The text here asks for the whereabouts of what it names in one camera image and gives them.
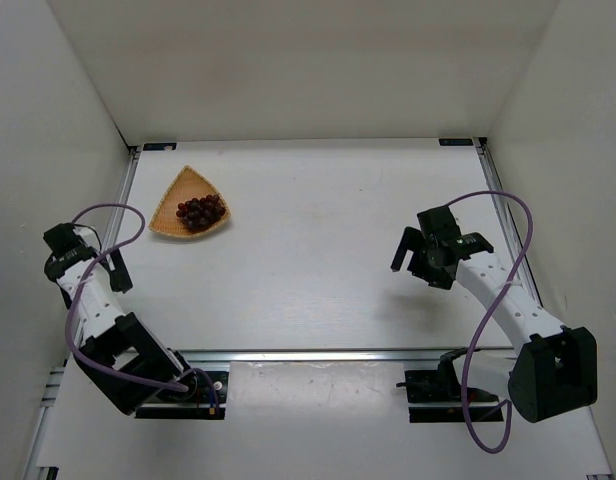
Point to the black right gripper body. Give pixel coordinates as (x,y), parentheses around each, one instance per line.
(421,259)

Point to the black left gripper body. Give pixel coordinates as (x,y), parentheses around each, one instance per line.
(117,273)

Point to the dark red fake grape bunch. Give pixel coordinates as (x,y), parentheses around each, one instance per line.
(200,214)

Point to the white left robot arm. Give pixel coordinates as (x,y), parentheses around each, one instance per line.
(110,336)

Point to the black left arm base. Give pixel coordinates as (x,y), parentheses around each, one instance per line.
(206,398)

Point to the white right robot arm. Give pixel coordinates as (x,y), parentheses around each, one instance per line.
(555,368)

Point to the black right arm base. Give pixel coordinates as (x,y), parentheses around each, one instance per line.
(433,395)

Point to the blue label right corner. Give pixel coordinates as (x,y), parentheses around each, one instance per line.
(455,142)

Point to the triangular woven bamboo basket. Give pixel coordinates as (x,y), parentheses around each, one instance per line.
(187,184)

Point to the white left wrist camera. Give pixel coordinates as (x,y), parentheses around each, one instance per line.
(88,235)

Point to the left aluminium frame rail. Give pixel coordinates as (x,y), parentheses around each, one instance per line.
(115,210)

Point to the aluminium frame rail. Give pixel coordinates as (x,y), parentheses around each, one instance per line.
(513,235)
(115,210)
(260,356)

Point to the right aluminium frame rail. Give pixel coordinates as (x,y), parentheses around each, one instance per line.
(513,235)

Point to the front aluminium frame rail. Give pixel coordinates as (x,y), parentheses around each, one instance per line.
(260,356)

